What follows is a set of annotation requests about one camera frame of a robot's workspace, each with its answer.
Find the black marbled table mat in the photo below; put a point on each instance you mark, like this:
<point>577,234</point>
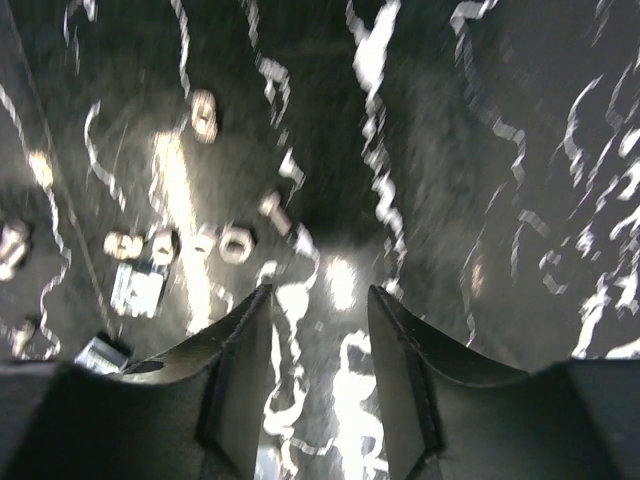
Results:
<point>477,160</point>

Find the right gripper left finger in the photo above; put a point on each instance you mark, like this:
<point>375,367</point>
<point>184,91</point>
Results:
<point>193,411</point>

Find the light blue square nut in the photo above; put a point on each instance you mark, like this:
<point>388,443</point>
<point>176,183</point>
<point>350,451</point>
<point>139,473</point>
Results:
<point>103,356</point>
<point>136,291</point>

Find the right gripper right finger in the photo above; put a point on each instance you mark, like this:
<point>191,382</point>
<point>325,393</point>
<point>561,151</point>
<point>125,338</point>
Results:
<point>449,412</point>

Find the silver hex nut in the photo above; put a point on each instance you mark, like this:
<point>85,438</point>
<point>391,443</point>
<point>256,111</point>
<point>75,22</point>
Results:
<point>204,116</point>
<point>163,247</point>
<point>122,246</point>
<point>235,244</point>

